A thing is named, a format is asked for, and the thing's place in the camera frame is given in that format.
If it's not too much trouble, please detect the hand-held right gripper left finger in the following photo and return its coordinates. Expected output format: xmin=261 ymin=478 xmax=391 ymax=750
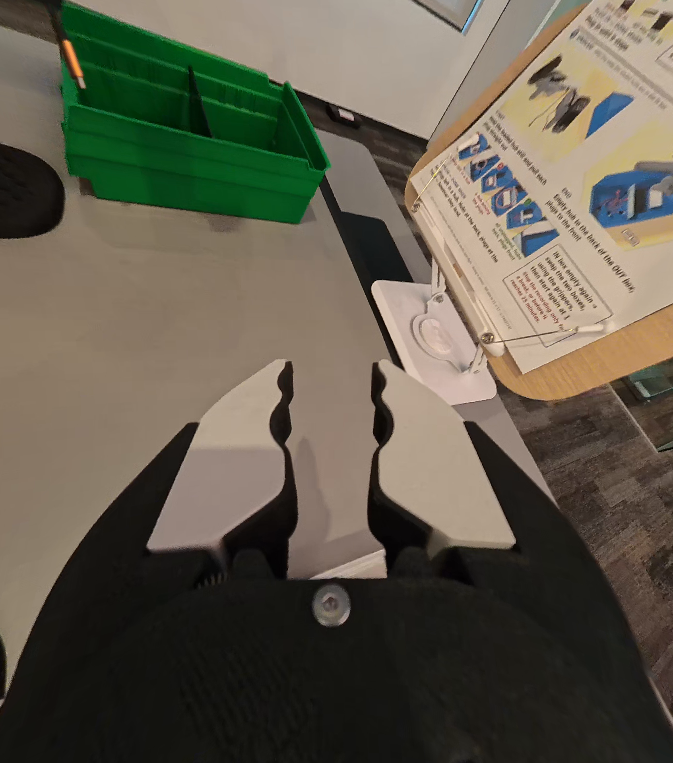
xmin=145 ymin=359 xmax=297 ymax=554

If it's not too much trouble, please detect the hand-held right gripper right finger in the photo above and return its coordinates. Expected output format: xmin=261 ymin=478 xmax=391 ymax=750
xmin=368 ymin=359 xmax=517 ymax=552

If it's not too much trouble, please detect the green plastic bin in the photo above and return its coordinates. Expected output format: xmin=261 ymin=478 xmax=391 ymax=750
xmin=60 ymin=2 xmax=331 ymax=225

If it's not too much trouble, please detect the orange-tipped black usb cable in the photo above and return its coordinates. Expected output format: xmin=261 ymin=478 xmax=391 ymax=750
xmin=43 ymin=0 xmax=88 ymax=91

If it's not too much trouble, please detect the white stand base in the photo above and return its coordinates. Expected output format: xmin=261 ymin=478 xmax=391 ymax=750
xmin=370 ymin=279 xmax=498 ymax=407

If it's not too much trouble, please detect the instruction sheet on wooden stand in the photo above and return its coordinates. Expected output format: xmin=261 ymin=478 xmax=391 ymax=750
xmin=403 ymin=0 xmax=673 ymax=402

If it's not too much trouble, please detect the dark desk cable cover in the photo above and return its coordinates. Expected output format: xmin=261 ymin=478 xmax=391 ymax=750
xmin=318 ymin=176 xmax=434 ymax=370

